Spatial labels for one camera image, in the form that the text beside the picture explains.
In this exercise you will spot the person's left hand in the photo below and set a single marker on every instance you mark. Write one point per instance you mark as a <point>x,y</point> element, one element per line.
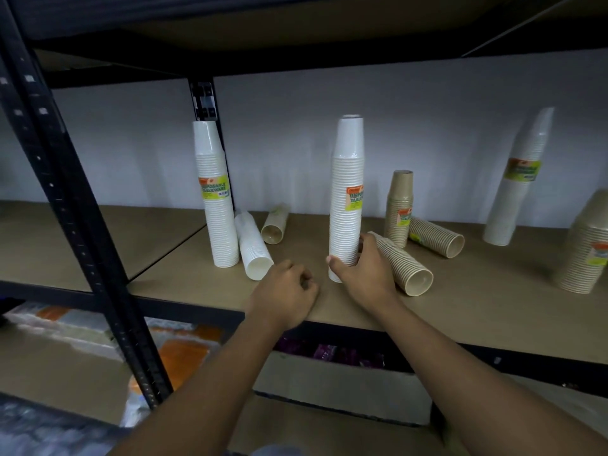
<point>280,299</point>

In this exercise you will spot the person's right hand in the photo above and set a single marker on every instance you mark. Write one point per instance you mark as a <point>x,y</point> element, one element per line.
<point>368,280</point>

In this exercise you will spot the person's left fingers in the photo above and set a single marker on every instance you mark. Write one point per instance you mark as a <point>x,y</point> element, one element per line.
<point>304,282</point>

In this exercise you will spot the person's right thumb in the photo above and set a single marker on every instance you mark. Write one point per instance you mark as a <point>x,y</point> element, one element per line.
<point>337,265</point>

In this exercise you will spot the tall white paper cup stack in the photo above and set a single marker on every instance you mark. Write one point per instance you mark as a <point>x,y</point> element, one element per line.
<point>517,185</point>
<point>346,185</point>
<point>216,208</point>

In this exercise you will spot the person's left forearm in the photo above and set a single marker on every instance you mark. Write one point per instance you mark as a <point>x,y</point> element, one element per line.
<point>204,398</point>

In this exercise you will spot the person's right forearm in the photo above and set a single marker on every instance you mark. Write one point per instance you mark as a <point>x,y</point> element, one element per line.
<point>475,389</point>

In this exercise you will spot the short white paper cup stack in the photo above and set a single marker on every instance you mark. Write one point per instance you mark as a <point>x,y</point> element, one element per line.
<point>251,246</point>

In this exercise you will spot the small beige paper cup stack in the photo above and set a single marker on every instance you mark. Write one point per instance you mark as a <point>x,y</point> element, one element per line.
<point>275,225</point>

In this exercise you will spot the brown ribbed paper cup stack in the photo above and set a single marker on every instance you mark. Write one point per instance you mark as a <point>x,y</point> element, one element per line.
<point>408,268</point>
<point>434,236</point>
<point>398,208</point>

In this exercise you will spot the purple packets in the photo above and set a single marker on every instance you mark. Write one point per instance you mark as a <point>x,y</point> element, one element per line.
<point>327,352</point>

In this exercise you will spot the cardboard box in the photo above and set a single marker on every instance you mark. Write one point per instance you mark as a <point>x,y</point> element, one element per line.
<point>342,389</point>

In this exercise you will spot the white and orange packet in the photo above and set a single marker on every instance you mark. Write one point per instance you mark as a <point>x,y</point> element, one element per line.
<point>183,358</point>
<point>61,327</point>

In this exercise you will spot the wide brown paper cup stack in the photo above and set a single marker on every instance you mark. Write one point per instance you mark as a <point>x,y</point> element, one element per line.
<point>584,246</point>

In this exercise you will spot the black metal shelving rack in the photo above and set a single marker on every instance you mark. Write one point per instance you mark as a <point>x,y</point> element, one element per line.
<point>71,194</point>

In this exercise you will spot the clear plastic wrapped pack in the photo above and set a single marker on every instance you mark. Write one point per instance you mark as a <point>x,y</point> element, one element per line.
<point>42,429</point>

